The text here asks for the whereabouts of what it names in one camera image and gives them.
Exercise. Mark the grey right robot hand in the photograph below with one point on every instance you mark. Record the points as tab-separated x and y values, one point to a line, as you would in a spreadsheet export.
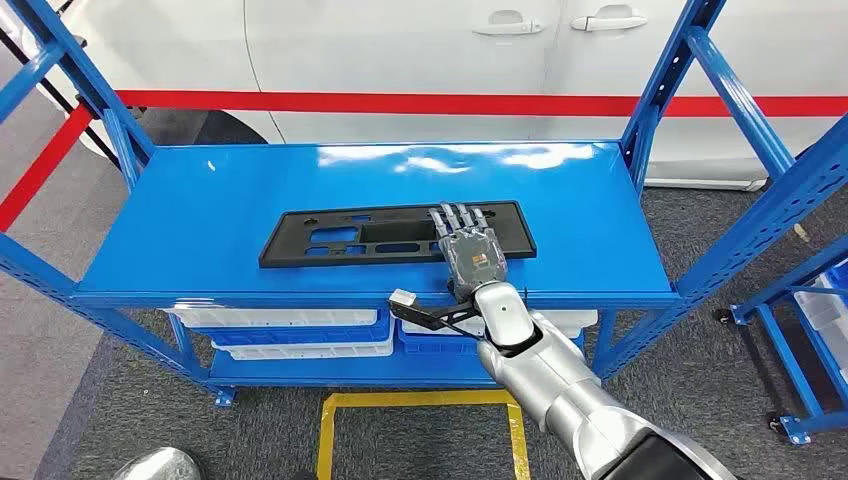
474	258

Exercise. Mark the white car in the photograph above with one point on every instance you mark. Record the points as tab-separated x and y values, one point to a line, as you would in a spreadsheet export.
397	53

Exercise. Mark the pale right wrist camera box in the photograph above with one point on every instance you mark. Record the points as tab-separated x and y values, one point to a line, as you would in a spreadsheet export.
402	297

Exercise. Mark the blue metal shelf rack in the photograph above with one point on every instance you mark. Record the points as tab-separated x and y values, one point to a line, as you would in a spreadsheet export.
199	218
795	281

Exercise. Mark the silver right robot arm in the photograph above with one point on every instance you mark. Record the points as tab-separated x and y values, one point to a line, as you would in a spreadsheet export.
563	384

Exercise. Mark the black camera mounting bracket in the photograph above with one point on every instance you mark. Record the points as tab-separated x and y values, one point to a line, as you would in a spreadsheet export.
437	318

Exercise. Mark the blue plastic bin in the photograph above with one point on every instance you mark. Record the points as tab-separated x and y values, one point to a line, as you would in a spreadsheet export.
430	344
298	336

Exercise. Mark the black plastic panel part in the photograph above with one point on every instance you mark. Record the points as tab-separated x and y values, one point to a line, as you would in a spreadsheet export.
291	232

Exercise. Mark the red barrier belt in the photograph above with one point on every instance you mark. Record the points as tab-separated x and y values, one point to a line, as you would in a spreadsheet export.
397	102
40	172

